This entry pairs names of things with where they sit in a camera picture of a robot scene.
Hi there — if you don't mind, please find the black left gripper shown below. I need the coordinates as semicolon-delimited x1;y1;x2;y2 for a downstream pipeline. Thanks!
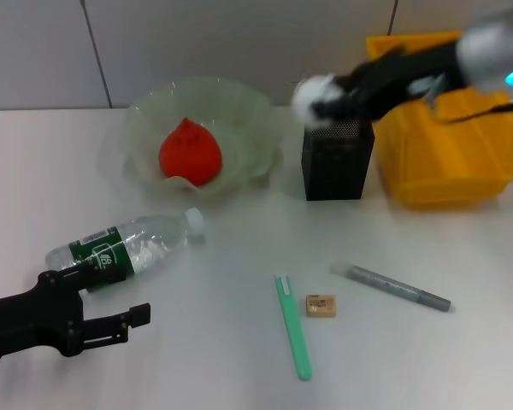
0;262;151;364

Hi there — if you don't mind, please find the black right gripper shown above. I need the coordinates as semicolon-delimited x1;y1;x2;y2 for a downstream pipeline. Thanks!
311;40;467;123

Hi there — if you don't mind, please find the white paper ball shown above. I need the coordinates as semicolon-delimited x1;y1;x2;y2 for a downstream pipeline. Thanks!
291;74;339;125

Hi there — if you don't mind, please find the clear water bottle green label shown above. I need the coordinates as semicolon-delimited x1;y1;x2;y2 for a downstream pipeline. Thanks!
44;207;206;294

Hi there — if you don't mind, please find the orange fruit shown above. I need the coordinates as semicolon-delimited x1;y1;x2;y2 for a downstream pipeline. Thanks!
158;118;224;187

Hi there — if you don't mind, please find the black mesh pen holder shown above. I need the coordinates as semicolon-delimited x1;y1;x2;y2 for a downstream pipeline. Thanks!
301;114;376;202

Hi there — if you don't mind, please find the translucent green fruit bowl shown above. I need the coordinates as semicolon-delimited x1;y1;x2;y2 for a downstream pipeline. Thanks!
119;75;288;202

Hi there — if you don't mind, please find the grey marker pen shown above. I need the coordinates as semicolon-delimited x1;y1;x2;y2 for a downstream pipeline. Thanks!
329;261;452;313

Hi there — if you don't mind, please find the tan eraser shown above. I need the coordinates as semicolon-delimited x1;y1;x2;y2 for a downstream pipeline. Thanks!
304;293;339;319

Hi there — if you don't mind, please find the yellow plastic bin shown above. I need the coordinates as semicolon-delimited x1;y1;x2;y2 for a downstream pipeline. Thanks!
364;30;513;210

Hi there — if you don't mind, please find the green toothbrush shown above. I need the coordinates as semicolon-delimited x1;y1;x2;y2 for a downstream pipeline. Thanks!
273;272;314;382

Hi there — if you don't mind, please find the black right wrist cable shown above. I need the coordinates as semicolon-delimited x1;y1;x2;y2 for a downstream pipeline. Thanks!
431;91;513;126

